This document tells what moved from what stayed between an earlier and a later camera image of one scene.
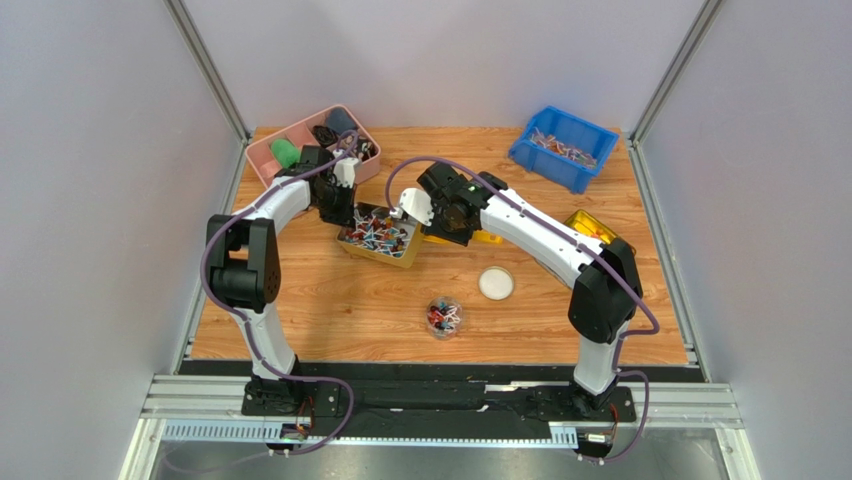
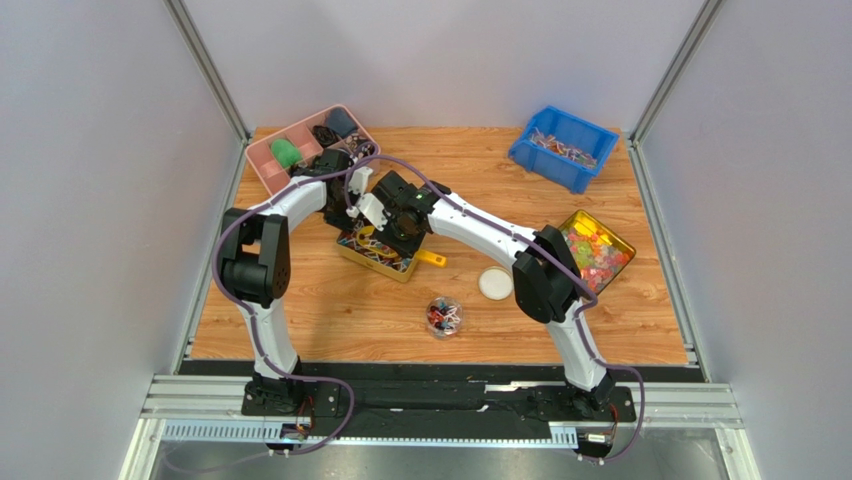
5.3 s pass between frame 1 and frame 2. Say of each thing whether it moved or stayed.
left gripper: stayed
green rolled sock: stayed
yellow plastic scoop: moved
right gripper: moved
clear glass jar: stayed
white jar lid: stayed
